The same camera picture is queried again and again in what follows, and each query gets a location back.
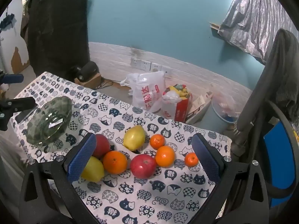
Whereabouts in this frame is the black chair frame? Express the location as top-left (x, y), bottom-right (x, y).
top-left (266, 100), bottom-right (299, 199)

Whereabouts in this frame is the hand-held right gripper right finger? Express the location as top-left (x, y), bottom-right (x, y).
top-left (192, 133), bottom-right (269, 224)

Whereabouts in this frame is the black cable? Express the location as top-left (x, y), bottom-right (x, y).
top-left (96, 79), bottom-right (114, 90)

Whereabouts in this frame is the small cardboard box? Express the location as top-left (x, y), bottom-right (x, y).
top-left (74, 73), bottom-right (102, 89)

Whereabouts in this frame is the cat print tablecloth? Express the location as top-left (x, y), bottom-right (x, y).
top-left (10, 71), bottom-right (233, 224)

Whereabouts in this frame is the cardboard packaging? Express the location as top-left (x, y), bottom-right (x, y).
top-left (186, 91), bottom-right (213, 125)

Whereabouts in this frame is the medium orange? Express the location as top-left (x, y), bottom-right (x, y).
top-left (155, 145), bottom-right (175, 168)

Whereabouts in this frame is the black speaker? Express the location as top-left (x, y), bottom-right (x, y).
top-left (75, 61), bottom-right (98, 82)

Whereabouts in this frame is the small mandarin orange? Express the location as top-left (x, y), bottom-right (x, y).
top-left (149, 134), bottom-right (165, 150)
top-left (184, 152), bottom-right (199, 167)

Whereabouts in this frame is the silver striped curtain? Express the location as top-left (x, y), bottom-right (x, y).
top-left (220, 0), bottom-right (298, 63)

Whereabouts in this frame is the green patterned glass bowl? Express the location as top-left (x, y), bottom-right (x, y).
top-left (25, 96), bottom-right (73, 148)

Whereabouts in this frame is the white plastic bag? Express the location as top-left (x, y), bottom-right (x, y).
top-left (120, 71), bottom-right (166, 113)

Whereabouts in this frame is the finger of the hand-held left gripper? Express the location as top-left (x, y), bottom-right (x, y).
top-left (0, 97), bottom-right (36, 131)
top-left (0, 71), bottom-right (24, 84)

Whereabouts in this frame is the red and white bag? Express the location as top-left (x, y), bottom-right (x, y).
top-left (162, 84), bottom-right (193, 123)

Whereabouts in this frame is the red apple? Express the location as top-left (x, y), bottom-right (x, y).
top-left (130, 154), bottom-right (157, 179)
top-left (92, 134), bottom-right (111, 159)

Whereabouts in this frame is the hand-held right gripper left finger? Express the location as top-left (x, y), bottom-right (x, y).
top-left (19, 133), bottom-right (101, 224)

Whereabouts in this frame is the dark flat object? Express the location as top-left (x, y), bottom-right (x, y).
top-left (15, 108), bottom-right (39, 124)

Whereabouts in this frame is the light blue bin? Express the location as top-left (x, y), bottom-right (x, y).
top-left (211, 91), bottom-right (240, 133)

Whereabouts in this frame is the blue chair back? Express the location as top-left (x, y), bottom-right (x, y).
top-left (263, 121), bottom-right (297, 207)

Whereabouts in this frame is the black hanging cloth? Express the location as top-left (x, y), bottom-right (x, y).
top-left (21, 0), bottom-right (90, 77)

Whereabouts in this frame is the wooden strip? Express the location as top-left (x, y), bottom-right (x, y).
top-left (209, 22), bottom-right (226, 38)

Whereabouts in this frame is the large orange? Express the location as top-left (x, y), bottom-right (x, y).
top-left (102, 150), bottom-right (128, 175)

